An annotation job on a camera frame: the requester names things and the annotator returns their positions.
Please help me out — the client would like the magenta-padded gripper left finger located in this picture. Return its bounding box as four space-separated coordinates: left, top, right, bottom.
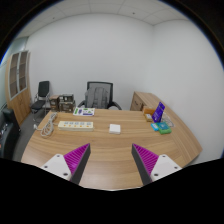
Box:
40 143 92 185

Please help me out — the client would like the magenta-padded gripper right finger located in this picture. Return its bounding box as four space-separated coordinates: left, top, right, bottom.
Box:
131 143 183 186

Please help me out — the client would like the white charger block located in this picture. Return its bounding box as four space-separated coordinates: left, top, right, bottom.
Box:
108 123 122 135

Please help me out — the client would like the cream power strip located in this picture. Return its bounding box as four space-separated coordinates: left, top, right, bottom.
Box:
57 120 95 132

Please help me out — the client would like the purple packet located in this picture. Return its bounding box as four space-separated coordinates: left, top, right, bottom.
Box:
151 101 166 123

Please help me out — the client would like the orange box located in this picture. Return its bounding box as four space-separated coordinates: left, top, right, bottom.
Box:
142 105 157 116

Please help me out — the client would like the printed white leaflet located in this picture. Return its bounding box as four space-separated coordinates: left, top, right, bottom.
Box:
72 106 96 117

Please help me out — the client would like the black leather armchair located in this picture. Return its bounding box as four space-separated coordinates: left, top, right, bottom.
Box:
0 107 21 160

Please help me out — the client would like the wooden drawer unit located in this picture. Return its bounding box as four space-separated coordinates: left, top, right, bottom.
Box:
129 91 164 113

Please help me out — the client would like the wooden glass-door cabinet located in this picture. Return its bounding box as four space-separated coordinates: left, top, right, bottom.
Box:
4 49 32 125

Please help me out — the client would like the grey backpack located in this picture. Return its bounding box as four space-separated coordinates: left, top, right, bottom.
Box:
84 87 109 109

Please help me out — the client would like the black visitor chair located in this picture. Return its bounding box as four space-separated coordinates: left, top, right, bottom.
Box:
30 80 52 116

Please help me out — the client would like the black mesh office chair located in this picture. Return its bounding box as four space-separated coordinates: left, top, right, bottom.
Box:
77 81 123 111

